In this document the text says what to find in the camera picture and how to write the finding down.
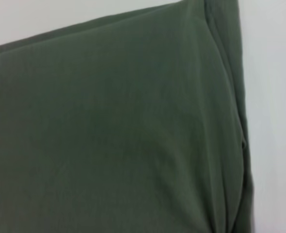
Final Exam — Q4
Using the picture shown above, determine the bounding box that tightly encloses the dark green t-shirt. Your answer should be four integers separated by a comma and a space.
0, 0, 258, 233

